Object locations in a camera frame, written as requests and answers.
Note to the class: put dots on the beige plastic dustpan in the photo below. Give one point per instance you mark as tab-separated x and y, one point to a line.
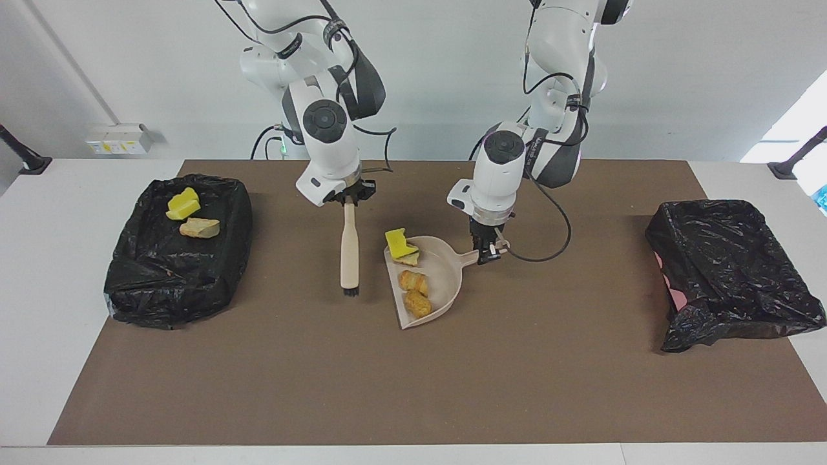
446	278

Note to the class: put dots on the beige hand brush black bristles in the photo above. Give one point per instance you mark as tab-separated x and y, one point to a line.
349	258

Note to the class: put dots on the notched yellow sponge piece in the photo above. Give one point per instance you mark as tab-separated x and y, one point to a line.
399	243

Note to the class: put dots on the blue object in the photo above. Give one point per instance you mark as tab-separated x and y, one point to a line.
822	199

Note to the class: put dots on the large yellow sponge piece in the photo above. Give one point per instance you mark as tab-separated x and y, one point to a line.
187	196

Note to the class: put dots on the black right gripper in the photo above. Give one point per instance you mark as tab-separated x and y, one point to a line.
352	192

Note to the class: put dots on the orange striped croissant piece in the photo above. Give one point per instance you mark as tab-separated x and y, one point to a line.
413	282
410	260

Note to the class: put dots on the pale sliced bread loaf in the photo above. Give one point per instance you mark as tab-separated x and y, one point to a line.
200	228

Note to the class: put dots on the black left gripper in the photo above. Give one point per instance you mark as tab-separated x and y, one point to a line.
484	234

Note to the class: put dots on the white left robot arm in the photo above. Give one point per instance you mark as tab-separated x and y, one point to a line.
497	181

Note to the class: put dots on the pink bin with black bag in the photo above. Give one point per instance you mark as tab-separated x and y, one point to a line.
730	271

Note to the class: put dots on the golden brown bread roll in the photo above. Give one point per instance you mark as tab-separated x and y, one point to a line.
418	304

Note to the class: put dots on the bin lined with black bag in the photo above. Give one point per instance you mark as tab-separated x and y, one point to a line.
181	278

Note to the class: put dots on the brown table mat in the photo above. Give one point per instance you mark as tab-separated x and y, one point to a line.
413	400

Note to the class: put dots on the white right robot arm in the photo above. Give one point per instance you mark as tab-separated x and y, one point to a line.
329	161

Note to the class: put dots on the small yellow sponge piece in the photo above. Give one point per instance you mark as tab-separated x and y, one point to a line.
181	212

